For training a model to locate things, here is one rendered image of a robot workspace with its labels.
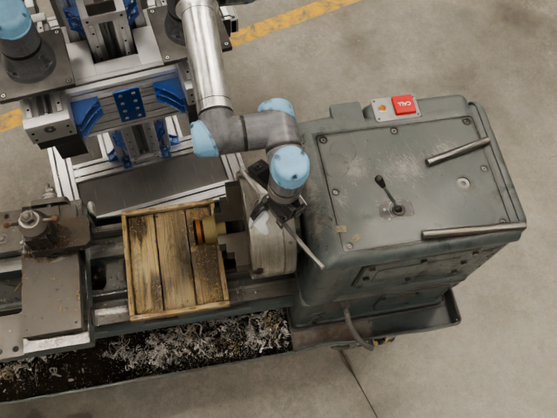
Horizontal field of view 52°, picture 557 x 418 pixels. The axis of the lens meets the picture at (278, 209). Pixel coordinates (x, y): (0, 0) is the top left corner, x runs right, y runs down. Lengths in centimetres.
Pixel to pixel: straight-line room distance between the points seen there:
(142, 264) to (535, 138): 234
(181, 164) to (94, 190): 41
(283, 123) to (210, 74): 18
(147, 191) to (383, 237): 145
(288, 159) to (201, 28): 35
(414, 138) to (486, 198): 26
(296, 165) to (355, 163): 49
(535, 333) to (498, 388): 33
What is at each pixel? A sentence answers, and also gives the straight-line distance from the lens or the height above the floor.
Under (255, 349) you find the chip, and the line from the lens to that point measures 211.
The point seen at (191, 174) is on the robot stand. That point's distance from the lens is 273.
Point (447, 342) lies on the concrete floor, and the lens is 285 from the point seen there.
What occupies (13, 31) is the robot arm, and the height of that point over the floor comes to 136.
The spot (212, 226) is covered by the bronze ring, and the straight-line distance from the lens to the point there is 163.
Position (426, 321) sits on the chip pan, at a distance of 226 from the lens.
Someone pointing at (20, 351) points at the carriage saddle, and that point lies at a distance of 187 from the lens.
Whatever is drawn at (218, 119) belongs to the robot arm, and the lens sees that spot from 118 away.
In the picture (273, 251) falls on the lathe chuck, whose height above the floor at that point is 118.
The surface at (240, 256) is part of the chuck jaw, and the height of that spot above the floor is 112.
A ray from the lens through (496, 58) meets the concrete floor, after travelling 369.
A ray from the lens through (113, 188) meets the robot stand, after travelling 275.
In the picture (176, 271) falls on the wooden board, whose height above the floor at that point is 89.
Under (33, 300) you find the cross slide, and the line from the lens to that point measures 182.
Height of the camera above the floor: 263
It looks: 66 degrees down
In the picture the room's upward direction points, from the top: 9 degrees clockwise
